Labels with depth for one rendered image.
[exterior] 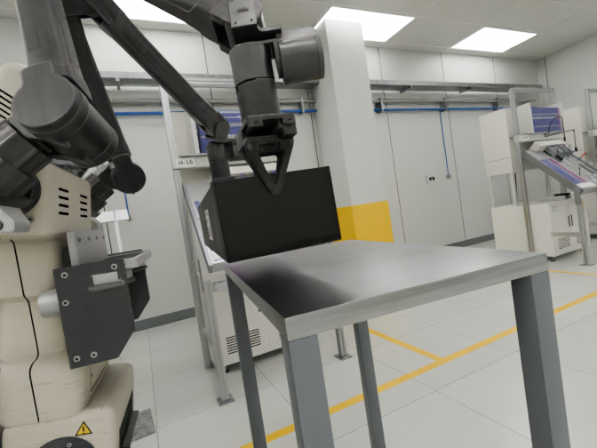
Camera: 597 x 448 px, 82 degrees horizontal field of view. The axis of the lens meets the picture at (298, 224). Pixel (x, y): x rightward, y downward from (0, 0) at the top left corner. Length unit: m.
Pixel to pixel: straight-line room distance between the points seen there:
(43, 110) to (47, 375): 0.41
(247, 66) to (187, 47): 3.79
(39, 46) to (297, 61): 0.36
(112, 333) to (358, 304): 0.40
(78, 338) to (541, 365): 0.74
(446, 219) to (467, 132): 1.46
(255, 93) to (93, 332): 0.45
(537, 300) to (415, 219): 4.57
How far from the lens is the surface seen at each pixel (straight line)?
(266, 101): 0.49
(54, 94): 0.53
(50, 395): 0.73
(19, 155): 0.56
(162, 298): 3.82
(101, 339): 0.66
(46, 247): 0.71
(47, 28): 0.66
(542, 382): 0.73
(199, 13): 0.59
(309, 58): 0.51
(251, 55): 0.51
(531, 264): 0.67
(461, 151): 6.05
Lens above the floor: 0.93
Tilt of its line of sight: 2 degrees down
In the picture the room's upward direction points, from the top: 9 degrees counter-clockwise
